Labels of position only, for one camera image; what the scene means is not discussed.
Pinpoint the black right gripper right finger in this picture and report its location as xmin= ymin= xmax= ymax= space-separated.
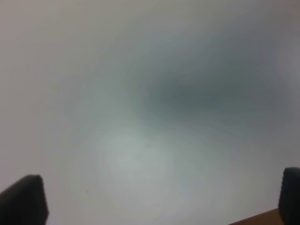
xmin=278 ymin=167 xmax=300 ymax=225

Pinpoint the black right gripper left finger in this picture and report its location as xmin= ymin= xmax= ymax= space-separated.
xmin=0 ymin=175 xmax=49 ymax=225

